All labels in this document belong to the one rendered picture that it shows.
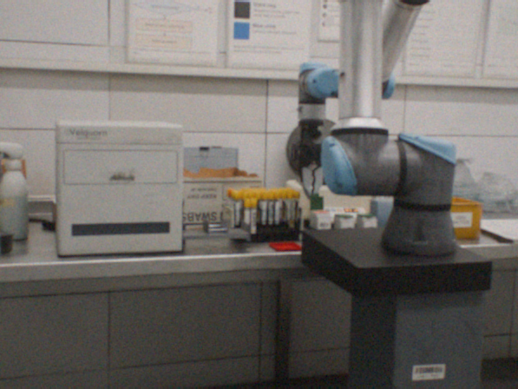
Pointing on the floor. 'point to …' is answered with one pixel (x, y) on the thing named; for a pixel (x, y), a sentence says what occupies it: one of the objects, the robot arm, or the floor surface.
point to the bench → (202, 251)
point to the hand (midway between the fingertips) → (311, 195)
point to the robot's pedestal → (416, 341)
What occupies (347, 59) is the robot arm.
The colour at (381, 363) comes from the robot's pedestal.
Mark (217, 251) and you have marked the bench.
